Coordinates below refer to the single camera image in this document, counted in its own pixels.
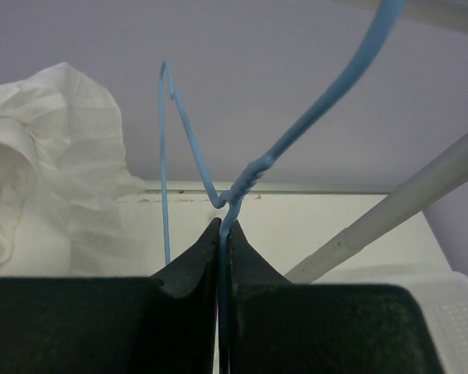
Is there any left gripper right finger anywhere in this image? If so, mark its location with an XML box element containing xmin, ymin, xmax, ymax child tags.
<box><xmin>228</xmin><ymin>224</ymin><xmax>443</xmax><ymax>373</ymax></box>

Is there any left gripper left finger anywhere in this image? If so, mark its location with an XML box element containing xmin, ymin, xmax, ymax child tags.
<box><xmin>0</xmin><ymin>219</ymin><xmax>220</xmax><ymax>373</ymax></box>

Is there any blue wire hanger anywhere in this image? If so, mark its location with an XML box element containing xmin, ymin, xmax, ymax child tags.
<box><xmin>158</xmin><ymin>0</ymin><xmax>404</xmax><ymax>373</ymax></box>

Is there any clear plastic basket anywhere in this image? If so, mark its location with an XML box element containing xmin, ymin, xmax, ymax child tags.
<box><xmin>395</xmin><ymin>272</ymin><xmax>468</xmax><ymax>373</ymax></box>

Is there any white and silver clothes rack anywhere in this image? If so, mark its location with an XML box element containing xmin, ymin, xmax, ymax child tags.
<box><xmin>284</xmin><ymin>0</ymin><xmax>468</xmax><ymax>285</ymax></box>

